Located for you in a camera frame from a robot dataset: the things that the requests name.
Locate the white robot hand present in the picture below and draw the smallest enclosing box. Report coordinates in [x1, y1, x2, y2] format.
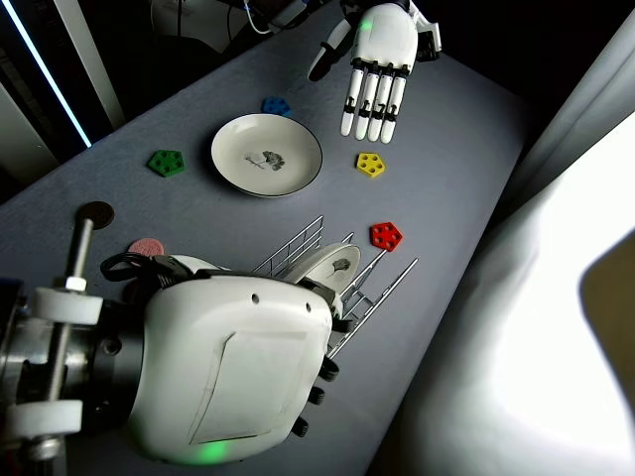
[98, 251, 354, 468]
[307, 2, 418, 146]

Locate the white plate with two leaves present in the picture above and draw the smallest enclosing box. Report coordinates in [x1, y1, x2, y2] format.
[281, 242, 363, 299]

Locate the white plate with one leaf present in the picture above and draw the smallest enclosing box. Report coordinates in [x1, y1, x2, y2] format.
[210, 112, 324, 198]

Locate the grey table cloth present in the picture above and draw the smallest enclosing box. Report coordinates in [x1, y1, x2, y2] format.
[0, 4, 540, 476]

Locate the blue pentagon block with holes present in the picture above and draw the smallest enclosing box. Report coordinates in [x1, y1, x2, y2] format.
[261, 96, 294, 118]

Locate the yellow pentagon block with holes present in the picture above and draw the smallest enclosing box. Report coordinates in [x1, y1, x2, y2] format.
[354, 152, 387, 180]

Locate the pink sandwich cookie toy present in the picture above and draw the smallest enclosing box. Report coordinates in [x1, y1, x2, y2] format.
[126, 237, 167, 258]

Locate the red pentagon block with holes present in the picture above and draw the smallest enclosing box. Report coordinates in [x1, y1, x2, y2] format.
[369, 221, 404, 254]

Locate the grey robot torso shell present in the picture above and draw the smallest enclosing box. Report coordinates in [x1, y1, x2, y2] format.
[150, 0, 249, 52]

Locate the brown sandwich cookie toy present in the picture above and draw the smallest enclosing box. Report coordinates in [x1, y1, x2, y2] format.
[75, 200, 116, 231]

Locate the green pentagon block with holes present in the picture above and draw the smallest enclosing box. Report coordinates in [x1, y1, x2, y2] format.
[146, 149, 186, 179]

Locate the white backdrop curtain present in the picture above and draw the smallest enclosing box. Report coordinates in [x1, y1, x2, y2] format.
[366, 9, 635, 476]

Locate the white light strip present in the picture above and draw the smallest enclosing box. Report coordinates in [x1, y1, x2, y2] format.
[0, 0, 93, 149]

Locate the olive brown panel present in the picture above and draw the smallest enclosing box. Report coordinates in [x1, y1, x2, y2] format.
[578, 232, 635, 413]

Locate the white cable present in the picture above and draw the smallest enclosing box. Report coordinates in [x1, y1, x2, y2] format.
[243, 0, 279, 37]

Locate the chrome wire dish rack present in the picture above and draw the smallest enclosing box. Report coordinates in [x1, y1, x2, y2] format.
[251, 213, 420, 361]

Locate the white frame post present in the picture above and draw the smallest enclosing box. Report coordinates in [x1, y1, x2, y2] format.
[52, 0, 126, 131]

